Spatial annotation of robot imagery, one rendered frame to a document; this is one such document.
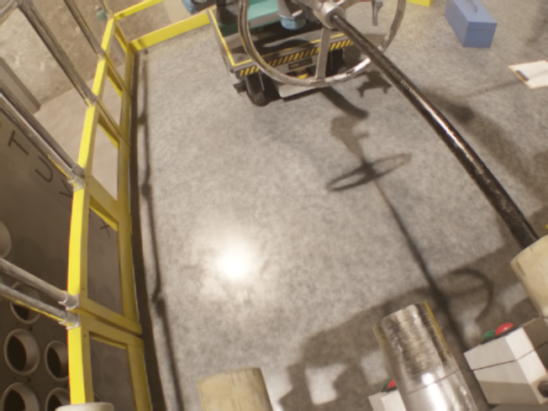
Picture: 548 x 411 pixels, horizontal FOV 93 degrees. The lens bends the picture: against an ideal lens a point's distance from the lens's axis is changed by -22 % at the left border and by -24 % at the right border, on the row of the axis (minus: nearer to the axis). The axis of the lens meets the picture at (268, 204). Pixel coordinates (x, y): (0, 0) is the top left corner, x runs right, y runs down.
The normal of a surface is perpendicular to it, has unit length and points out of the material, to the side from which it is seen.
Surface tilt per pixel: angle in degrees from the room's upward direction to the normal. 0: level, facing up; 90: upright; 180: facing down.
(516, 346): 0
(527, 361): 0
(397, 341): 41
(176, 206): 0
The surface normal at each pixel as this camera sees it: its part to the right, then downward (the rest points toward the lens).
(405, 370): -0.76, -0.18
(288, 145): -0.18, -0.53
